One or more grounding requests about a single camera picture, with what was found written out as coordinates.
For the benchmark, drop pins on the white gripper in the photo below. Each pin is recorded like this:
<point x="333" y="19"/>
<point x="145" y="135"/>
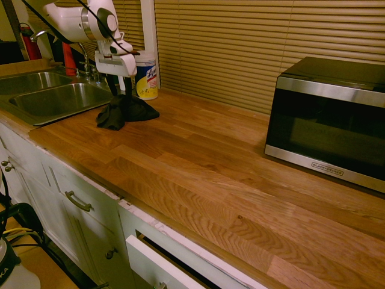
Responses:
<point x="115" y="64"/>

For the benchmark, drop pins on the dark cloth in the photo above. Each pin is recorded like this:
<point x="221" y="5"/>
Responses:
<point x="129" y="111"/>

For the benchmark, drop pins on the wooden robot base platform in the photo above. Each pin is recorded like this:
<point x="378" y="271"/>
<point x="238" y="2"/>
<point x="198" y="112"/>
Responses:
<point x="51" y="271"/>

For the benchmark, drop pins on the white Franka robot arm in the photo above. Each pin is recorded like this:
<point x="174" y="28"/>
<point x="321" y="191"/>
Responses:
<point x="72" y="21"/>

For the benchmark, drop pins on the disinfecting wipes canister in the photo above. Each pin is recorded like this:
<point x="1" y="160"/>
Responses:
<point x="147" y="78"/>

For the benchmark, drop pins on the chrome sink faucet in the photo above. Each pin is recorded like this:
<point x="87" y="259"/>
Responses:
<point x="87" y="64"/>

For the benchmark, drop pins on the red bottle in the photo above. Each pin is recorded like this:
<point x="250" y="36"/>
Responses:
<point x="68" y="60"/>

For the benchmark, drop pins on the stainless steel sink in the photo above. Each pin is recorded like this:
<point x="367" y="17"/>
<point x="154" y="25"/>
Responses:
<point x="57" y="99"/>

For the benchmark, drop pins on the tan window blind beside sink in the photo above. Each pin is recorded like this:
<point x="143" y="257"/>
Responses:
<point x="129" y="18"/>

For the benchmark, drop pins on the red fire extinguisher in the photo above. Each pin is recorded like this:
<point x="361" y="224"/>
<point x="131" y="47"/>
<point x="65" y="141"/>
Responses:
<point x="31" y="48"/>

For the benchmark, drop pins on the black box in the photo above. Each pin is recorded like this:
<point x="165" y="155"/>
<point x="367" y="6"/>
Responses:
<point x="10" y="52"/>

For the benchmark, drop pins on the white kitchen cabinet run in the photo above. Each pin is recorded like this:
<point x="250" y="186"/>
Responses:
<point x="45" y="186"/>

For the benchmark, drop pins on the wide tan window blind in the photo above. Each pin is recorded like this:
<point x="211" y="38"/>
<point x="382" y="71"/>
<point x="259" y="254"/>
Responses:
<point x="255" y="45"/>

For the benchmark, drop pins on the white open drawer front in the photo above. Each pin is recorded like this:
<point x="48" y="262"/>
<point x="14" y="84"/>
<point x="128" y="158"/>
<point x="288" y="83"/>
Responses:
<point x="153" y="265"/>

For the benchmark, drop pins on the black steel microwave oven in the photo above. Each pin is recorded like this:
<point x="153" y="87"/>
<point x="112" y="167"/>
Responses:
<point x="325" y="120"/>

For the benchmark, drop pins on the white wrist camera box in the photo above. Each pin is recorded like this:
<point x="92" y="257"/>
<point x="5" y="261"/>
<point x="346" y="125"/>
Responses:
<point x="121" y="46"/>

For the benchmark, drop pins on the white window frame post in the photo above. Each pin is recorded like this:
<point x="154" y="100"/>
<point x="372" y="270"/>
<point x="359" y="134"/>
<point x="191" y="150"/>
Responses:
<point x="149" y="27"/>

